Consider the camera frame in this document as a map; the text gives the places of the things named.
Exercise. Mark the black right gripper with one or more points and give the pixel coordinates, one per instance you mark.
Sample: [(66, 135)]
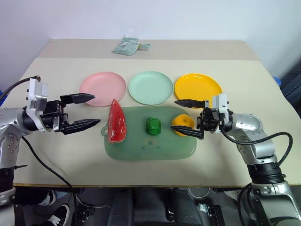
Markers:
[(209, 118)]

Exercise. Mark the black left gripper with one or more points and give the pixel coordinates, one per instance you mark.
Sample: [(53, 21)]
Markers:
[(54, 115)]

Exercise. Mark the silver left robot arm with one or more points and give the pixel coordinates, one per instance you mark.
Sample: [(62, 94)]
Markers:
[(9, 131)]

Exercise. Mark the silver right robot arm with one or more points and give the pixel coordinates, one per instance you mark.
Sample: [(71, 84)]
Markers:
[(256, 141)]

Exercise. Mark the orange fruit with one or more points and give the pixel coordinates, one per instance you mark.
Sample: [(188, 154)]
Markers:
[(183, 122)]

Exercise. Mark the yellow plate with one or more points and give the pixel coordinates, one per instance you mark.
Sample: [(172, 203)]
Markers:
[(197, 87)]

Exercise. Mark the pink plate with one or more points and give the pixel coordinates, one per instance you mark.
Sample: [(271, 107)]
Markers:
[(102, 88)]

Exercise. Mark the green vegetable toy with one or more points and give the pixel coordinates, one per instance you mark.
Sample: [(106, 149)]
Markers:
[(153, 126)]

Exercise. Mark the mint green plate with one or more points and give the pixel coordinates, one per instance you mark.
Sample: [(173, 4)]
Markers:
[(151, 87)]

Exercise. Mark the red watermelon slice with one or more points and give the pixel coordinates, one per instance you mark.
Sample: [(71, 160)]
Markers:
[(117, 124)]

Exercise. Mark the green cutting board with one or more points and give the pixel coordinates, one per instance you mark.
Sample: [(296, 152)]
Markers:
[(150, 141)]

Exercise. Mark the green plastic packet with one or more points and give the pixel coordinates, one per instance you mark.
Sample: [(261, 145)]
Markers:
[(125, 46)]

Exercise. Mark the dark rounded robot leg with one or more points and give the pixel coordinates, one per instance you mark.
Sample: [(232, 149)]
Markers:
[(121, 207), (181, 207)]

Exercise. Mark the black and white sneaker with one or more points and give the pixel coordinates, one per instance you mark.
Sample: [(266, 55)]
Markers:
[(58, 215), (48, 199)]

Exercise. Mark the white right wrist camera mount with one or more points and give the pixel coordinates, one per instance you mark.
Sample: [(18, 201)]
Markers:
[(221, 103)]

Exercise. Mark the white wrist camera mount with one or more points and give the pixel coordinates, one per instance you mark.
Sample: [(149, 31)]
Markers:
[(36, 96), (221, 103)]

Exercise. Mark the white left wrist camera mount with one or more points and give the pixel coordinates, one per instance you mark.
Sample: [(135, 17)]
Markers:
[(36, 96)]

